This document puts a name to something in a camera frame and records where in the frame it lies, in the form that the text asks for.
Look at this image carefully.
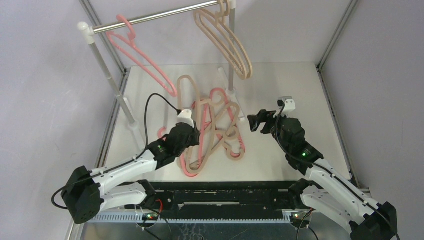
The pink hanger top hook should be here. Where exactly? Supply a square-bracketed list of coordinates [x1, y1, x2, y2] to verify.
[106, 14, 178, 97]

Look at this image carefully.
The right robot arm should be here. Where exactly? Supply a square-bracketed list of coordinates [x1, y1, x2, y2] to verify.
[247, 109, 400, 240]

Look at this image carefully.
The left black cable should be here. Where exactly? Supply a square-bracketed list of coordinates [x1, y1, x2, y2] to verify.
[51, 93, 181, 210]

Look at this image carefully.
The pink hanger long bar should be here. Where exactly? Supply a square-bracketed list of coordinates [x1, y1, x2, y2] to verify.
[157, 87, 246, 178]

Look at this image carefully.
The black cable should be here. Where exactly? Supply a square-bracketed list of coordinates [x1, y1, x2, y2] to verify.
[271, 99, 402, 240]
[51, 93, 181, 210]

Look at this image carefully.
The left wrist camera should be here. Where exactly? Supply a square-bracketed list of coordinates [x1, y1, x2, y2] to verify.
[176, 109, 195, 128]

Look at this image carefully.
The beige hanger large hook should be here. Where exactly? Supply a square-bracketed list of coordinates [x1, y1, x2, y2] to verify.
[198, 100, 247, 162]

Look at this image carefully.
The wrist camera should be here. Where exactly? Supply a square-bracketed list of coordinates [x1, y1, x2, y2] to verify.
[176, 109, 195, 128]
[273, 96, 296, 118]

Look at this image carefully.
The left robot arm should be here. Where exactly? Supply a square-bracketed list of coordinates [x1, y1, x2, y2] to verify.
[60, 122, 200, 224]

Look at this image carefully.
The white clothes rack frame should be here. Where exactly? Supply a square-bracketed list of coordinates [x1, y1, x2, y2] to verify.
[76, 0, 248, 150]

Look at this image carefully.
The aluminium frame post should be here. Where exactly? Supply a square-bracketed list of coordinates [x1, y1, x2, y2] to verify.
[316, 0, 360, 73]
[79, 0, 127, 75]

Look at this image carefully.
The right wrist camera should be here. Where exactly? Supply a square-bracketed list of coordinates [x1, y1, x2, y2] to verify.
[273, 96, 296, 118]

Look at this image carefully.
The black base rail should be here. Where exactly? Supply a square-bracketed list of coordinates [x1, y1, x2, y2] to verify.
[147, 180, 310, 222]

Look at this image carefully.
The right black cable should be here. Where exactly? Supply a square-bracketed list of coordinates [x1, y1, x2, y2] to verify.
[271, 99, 402, 240]

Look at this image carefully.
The aluminium frame post right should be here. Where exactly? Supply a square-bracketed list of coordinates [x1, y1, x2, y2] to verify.
[316, 0, 360, 73]

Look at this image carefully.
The aluminium frame post left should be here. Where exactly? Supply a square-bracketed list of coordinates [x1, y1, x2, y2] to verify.
[79, 0, 127, 75]

